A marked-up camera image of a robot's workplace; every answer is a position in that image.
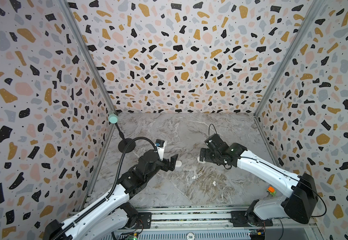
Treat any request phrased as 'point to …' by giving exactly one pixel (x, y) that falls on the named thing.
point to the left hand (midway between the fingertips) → (171, 150)
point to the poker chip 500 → (190, 236)
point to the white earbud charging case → (178, 163)
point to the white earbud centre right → (194, 177)
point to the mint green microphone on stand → (113, 119)
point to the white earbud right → (214, 183)
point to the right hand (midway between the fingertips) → (205, 154)
